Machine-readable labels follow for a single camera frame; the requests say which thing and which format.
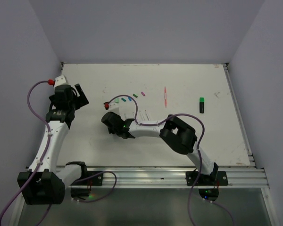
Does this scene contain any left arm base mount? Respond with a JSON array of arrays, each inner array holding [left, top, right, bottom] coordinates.
[[60, 171, 103, 201]]

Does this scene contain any aluminium rail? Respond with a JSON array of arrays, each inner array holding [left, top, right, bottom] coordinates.
[[54, 166, 269, 189]]

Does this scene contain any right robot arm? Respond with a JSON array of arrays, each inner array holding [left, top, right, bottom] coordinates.
[[101, 112, 218, 185]]

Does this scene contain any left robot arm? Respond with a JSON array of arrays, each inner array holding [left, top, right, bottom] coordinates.
[[17, 84, 89, 205]]

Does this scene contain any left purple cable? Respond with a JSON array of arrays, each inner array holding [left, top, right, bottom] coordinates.
[[0, 79, 117, 226]]

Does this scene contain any black green highlighter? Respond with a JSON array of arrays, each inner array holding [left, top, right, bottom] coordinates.
[[199, 97, 205, 113]]

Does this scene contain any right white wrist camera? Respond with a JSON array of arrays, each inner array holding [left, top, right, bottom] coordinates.
[[104, 102, 120, 115]]

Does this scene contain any pink pen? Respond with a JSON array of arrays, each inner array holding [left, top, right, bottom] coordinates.
[[164, 87, 167, 108]]

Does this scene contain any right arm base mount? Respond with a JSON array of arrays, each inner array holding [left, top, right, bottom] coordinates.
[[195, 163, 229, 202]]

